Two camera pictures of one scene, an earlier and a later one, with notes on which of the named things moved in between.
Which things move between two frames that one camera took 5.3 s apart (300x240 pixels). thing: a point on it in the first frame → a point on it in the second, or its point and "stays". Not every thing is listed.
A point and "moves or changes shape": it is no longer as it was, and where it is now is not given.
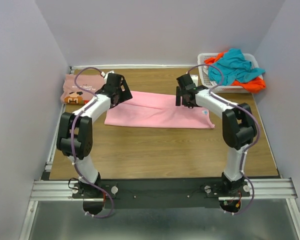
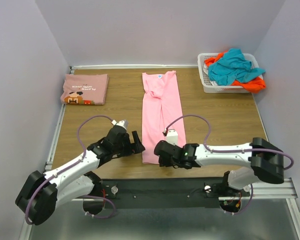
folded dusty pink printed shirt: x=72 y=94 stays
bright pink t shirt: x=156 y=109 moves or changes shape
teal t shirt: x=235 y=68 stays
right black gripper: x=178 y=93 → x=162 y=162
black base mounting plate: x=160 y=193 stays
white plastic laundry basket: x=204 y=80 stays
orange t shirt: x=252 y=85 stays
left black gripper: x=126 y=94 → x=137 y=145
